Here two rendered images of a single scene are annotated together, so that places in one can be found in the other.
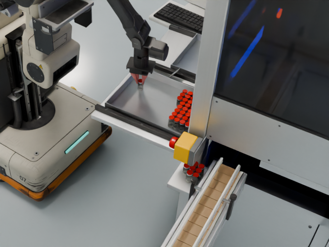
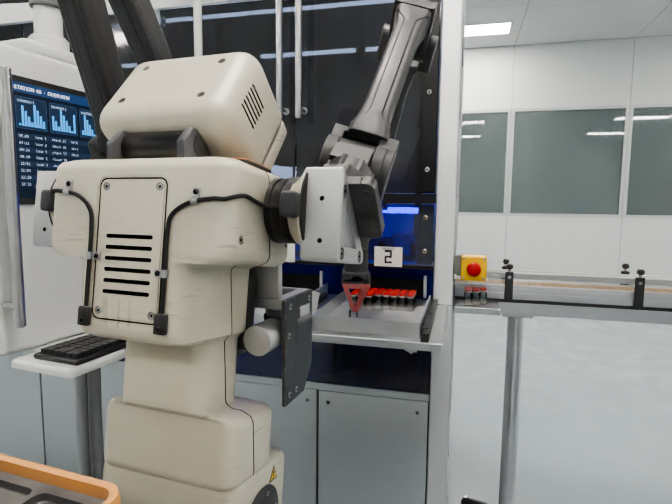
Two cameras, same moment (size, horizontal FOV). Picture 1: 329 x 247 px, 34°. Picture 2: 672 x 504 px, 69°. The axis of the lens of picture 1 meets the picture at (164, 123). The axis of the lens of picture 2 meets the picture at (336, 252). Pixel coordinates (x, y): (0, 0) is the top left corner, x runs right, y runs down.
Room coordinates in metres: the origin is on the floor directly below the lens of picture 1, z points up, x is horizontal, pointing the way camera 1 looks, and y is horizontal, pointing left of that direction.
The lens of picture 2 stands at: (1.84, 1.26, 1.19)
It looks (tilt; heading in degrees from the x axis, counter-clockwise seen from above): 6 degrees down; 261
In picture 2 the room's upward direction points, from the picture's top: 1 degrees clockwise
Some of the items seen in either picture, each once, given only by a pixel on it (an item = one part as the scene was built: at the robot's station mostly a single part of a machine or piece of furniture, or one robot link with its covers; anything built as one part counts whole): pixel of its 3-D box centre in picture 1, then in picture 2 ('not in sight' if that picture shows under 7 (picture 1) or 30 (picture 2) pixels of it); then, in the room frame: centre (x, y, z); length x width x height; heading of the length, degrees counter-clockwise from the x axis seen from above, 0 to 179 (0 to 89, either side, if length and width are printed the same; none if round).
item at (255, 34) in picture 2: not in sight; (226, 99); (1.94, -0.38, 1.50); 0.47 x 0.01 x 0.59; 157
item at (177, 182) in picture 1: (193, 180); (476, 306); (1.18, -0.12, 0.87); 0.14 x 0.13 x 0.02; 67
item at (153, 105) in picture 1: (160, 102); (376, 310); (1.53, 0.02, 0.90); 0.34 x 0.26 x 0.04; 66
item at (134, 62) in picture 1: (141, 60); (356, 263); (1.61, 0.11, 1.04); 0.10 x 0.07 x 0.07; 81
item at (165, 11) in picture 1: (195, 22); (120, 335); (2.21, -0.10, 0.82); 0.40 x 0.14 x 0.02; 60
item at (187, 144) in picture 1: (187, 148); (473, 267); (1.21, -0.08, 0.99); 0.08 x 0.07 x 0.07; 67
